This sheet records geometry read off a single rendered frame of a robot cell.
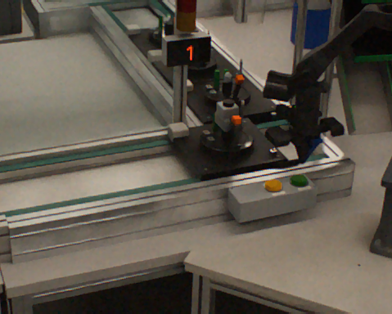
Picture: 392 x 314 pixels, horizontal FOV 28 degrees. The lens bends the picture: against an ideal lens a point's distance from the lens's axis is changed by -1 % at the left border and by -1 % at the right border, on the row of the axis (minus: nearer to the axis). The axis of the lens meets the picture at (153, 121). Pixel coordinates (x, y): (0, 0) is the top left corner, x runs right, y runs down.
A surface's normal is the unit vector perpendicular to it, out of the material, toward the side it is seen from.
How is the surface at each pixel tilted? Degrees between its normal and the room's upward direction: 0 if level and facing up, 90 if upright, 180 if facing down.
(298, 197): 90
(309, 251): 0
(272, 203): 90
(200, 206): 90
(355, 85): 45
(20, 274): 0
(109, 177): 0
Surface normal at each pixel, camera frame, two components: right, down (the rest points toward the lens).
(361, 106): 0.12, -0.30
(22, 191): 0.01, -0.88
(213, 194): 0.33, 0.44
